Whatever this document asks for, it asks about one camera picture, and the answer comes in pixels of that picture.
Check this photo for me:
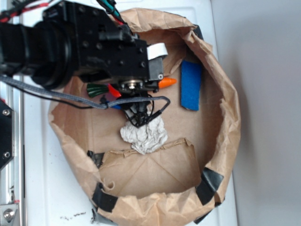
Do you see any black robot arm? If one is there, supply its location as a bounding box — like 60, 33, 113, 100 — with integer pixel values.
0, 0, 163, 94

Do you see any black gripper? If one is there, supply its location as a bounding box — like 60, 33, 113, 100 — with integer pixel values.
68, 1, 167, 94

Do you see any grey braided cable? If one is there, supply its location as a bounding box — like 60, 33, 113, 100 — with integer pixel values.
0, 74, 171, 118

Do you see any blue sponge block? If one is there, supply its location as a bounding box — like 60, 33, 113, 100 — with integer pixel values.
181, 61, 202, 111

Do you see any brown paper bag tray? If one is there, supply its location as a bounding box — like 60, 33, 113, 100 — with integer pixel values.
48, 8, 241, 226

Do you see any orange toy carrot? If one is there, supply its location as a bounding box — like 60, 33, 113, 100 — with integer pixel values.
87, 77, 177, 98

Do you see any crumpled white paper ball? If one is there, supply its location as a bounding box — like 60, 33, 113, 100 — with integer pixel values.
120, 116, 168, 154

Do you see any white plastic tray lid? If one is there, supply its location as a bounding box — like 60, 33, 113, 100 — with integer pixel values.
23, 0, 238, 226

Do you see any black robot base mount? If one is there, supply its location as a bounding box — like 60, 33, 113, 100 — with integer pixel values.
0, 98, 15, 171

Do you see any aluminium frame rail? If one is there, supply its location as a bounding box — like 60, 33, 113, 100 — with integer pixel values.
0, 82, 26, 226

